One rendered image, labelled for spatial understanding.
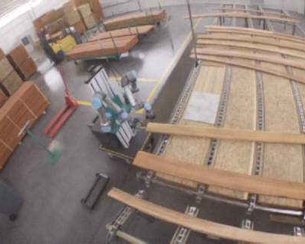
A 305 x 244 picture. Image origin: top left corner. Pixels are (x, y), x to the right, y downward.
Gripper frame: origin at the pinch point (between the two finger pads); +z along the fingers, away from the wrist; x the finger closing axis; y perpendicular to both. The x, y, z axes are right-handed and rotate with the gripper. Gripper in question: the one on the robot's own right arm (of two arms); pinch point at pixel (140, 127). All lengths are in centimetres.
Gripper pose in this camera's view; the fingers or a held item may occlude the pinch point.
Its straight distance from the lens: 217.3
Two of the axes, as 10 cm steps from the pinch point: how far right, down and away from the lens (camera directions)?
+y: -7.5, 1.7, 6.4
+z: 6.2, 5.2, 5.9
